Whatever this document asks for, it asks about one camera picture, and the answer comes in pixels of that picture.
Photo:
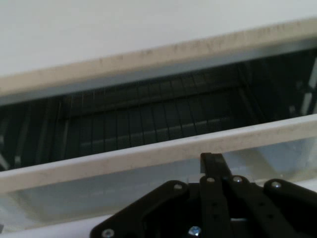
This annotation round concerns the cream toaster oven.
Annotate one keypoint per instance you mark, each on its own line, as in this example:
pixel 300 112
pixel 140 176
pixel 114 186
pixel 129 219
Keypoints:
pixel 99 37

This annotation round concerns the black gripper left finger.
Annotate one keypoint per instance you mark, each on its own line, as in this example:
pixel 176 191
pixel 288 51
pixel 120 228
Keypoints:
pixel 148 208

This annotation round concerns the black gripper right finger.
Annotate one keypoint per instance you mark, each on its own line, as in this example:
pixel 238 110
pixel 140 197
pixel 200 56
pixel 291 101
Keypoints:
pixel 284 213

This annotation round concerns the white drawer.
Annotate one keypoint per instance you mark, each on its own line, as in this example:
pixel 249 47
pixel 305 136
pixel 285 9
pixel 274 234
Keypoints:
pixel 99 163

